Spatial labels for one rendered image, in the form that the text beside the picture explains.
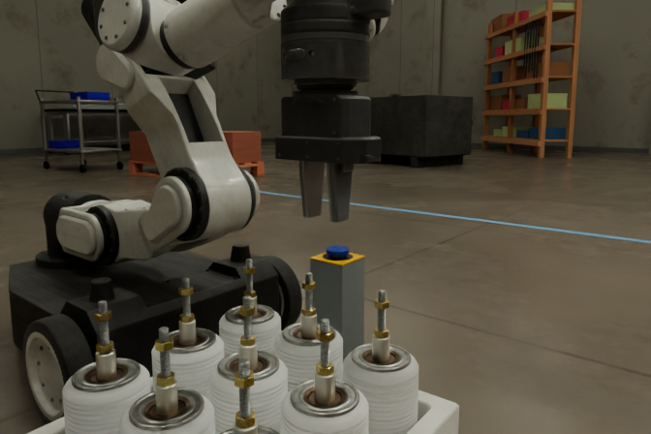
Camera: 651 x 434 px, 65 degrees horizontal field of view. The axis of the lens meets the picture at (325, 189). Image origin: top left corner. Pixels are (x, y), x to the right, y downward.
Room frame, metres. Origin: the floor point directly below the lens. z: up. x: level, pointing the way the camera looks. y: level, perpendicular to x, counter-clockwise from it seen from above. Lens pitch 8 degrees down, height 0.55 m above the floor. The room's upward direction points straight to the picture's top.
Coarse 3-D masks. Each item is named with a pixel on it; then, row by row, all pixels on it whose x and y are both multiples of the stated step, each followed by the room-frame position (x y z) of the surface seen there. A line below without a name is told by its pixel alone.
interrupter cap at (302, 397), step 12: (300, 384) 0.54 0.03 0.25; (312, 384) 0.55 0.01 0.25; (336, 384) 0.55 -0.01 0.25; (348, 384) 0.54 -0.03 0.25; (300, 396) 0.52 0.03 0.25; (312, 396) 0.52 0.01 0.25; (336, 396) 0.52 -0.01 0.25; (348, 396) 0.52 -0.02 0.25; (300, 408) 0.50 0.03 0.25; (312, 408) 0.50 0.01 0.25; (324, 408) 0.50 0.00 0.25; (336, 408) 0.50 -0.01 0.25; (348, 408) 0.50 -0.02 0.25
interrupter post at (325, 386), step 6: (318, 378) 0.51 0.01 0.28; (324, 378) 0.51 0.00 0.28; (330, 378) 0.51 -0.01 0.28; (318, 384) 0.51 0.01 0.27; (324, 384) 0.51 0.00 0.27; (330, 384) 0.51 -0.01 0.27; (318, 390) 0.51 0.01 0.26; (324, 390) 0.51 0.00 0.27; (330, 390) 0.51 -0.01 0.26; (318, 396) 0.51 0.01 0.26; (324, 396) 0.51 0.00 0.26; (330, 396) 0.51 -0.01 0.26; (324, 402) 0.51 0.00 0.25
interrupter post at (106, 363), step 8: (96, 352) 0.57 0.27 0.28; (112, 352) 0.57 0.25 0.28; (96, 360) 0.56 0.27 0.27; (104, 360) 0.56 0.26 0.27; (112, 360) 0.57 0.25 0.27; (96, 368) 0.56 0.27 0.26; (104, 368) 0.56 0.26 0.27; (112, 368) 0.57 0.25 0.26; (104, 376) 0.56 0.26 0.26; (112, 376) 0.57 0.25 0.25
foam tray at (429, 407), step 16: (432, 400) 0.64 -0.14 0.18; (448, 400) 0.64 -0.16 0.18; (432, 416) 0.60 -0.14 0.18; (448, 416) 0.60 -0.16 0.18; (32, 432) 0.57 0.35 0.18; (48, 432) 0.57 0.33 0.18; (64, 432) 0.58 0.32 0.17; (416, 432) 0.57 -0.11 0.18; (432, 432) 0.57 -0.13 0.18; (448, 432) 0.60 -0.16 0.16
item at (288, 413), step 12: (288, 396) 0.53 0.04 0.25; (360, 396) 0.53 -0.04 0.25; (288, 408) 0.50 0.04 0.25; (360, 408) 0.50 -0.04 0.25; (288, 420) 0.49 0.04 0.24; (300, 420) 0.48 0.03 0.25; (312, 420) 0.48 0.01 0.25; (324, 420) 0.48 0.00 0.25; (336, 420) 0.48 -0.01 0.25; (348, 420) 0.48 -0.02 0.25; (360, 420) 0.49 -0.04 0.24; (288, 432) 0.50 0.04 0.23; (300, 432) 0.48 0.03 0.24; (312, 432) 0.48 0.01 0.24; (324, 432) 0.47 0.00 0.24; (336, 432) 0.48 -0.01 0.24; (348, 432) 0.48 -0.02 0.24; (360, 432) 0.49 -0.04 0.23
